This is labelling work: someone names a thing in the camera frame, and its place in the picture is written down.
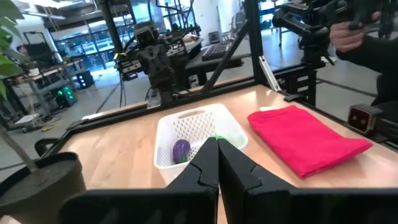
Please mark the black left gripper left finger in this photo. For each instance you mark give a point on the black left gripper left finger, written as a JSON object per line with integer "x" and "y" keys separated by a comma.
{"x": 192, "y": 202}

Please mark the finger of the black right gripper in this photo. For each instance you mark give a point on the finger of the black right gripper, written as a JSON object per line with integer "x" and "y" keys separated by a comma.
{"x": 163, "y": 63}
{"x": 148, "y": 63}

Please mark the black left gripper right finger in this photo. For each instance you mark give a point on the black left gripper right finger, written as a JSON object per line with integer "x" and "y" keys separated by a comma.
{"x": 255, "y": 202}

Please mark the purple eggplant toy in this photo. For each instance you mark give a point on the purple eggplant toy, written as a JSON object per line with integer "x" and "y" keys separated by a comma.
{"x": 182, "y": 149}

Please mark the green lettuce toy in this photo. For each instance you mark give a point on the green lettuce toy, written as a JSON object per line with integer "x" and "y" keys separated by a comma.
{"x": 219, "y": 137}

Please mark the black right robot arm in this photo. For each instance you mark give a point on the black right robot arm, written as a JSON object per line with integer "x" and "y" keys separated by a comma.
{"x": 164, "y": 90}

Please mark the black computer case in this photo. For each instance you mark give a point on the black computer case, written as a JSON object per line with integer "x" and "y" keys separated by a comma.
{"x": 84, "y": 81}

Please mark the grey office desk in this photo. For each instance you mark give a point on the grey office desk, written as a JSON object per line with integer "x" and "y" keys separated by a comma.
{"x": 217, "y": 63}

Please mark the black computer keyboard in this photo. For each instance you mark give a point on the black computer keyboard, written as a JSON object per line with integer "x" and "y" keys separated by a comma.
{"x": 217, "y": 51}

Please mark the small black monitor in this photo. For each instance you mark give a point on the small black monitor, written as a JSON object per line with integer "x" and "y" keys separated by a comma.
{"x": 214, "y": 37}

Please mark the computer case green lights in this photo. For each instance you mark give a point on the computer case green lights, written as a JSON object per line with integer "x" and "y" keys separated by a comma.
{"x": 63, "y": 96}

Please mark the white perforated plastic basket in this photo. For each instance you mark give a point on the white perforated plastic basket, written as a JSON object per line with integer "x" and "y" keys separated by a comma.
{"x": 230, "y": 127}

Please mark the red folded cloth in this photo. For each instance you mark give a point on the red folded cloth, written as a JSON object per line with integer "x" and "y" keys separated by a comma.
{"x": 304, "y": 140}

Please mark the cluttered wooden workbench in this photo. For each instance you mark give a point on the cluttered wooden workbench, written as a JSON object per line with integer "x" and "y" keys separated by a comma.
{"x": 46, "y": 73}

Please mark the silver aluminium extrusion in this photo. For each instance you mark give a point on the silver aluminium extrusion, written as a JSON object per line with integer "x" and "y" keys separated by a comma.
{"x": 270, "y": 73}

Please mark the white flat box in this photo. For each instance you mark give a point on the white flat box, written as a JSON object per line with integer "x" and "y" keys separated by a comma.
{"x": 27, "y": 119}

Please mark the black stand white labels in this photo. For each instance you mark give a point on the black stand white labels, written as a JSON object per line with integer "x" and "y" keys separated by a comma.
{"x": 298, "y": 87}

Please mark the green leafy artificial plant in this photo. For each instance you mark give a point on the green leafy artificial plant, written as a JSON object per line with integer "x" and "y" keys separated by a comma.
{"x": 6, "y": 12}

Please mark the black plant pot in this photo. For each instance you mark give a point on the black plant pot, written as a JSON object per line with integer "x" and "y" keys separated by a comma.
{"x": 40, "y": 193}

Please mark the person's hand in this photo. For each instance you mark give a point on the person's hand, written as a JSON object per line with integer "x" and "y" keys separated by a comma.
{"x": 345, "y": 39}

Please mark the person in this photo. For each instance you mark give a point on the person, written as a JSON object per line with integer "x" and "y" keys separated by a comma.
{"x": 373, "y": 56}

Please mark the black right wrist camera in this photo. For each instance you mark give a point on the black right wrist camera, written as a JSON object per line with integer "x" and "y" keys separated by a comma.
{"x": 146, "y": 35}

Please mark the black aluminium table frame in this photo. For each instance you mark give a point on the black aluminium table frame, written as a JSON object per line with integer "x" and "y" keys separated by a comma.
{"x": 253, "y": 37}

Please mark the black depth camera red front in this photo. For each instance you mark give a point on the black depth camera red front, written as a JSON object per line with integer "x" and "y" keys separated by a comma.
{"x": 362, "y": 119}

